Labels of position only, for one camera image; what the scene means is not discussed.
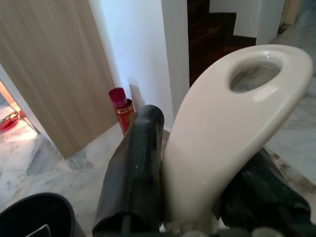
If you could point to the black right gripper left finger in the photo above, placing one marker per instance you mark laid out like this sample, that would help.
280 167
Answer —
134 170

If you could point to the red cylindrical tin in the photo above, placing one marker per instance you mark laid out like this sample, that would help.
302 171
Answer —
126 118

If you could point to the dark wooden staircase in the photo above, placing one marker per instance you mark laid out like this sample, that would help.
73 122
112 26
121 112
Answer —
213 44

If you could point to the black round bin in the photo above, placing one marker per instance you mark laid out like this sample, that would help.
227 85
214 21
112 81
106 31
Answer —
39 216

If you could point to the bundle of red incense sticks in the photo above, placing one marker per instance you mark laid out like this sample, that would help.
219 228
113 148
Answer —
118 97

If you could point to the red tray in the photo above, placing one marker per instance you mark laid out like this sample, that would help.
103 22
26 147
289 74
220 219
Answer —
8 122

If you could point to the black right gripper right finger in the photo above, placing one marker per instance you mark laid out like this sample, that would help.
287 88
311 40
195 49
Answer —
261 195

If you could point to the light wood door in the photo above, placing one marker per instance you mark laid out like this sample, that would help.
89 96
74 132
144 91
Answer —
53 71

